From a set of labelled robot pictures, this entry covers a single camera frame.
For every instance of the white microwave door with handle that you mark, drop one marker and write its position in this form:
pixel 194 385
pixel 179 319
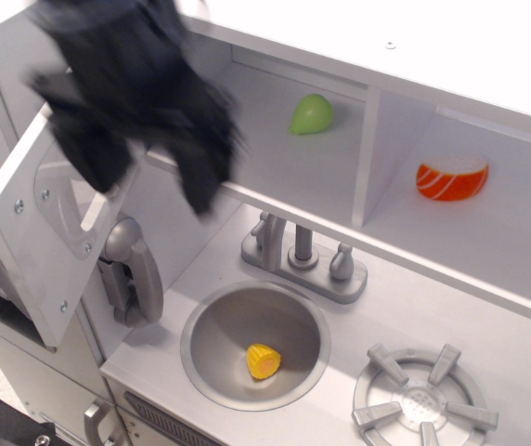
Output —
pixel 53 227

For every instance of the grey toy faucet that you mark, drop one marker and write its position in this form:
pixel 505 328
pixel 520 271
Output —
pixel 332 273

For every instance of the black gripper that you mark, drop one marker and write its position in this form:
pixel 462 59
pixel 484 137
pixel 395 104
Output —
pixel 92 133

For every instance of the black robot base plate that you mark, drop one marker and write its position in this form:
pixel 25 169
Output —
pixel 16 428

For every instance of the grey toy stove burner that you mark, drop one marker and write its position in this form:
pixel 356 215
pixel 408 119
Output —
pixel 419 397

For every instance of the round metal sink bowl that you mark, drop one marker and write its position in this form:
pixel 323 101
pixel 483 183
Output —
pixel 219 331

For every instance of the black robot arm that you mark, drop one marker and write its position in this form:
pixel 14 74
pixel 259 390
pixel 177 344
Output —
pixel 128 78

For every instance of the grey toy wall phone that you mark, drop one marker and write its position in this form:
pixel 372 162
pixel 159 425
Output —
pixel 130 276

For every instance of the grey oven door handle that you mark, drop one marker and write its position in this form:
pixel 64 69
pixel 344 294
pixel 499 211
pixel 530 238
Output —
pixel 93 417

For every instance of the orange salmon sushi toy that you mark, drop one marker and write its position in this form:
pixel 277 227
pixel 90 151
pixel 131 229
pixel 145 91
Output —
pixel 452 178

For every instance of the yellow toy corn piece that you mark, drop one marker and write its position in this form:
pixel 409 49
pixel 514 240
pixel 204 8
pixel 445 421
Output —
pixel 262 361

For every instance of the green toy pear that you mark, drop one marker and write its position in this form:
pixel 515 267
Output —
pixel 313 114

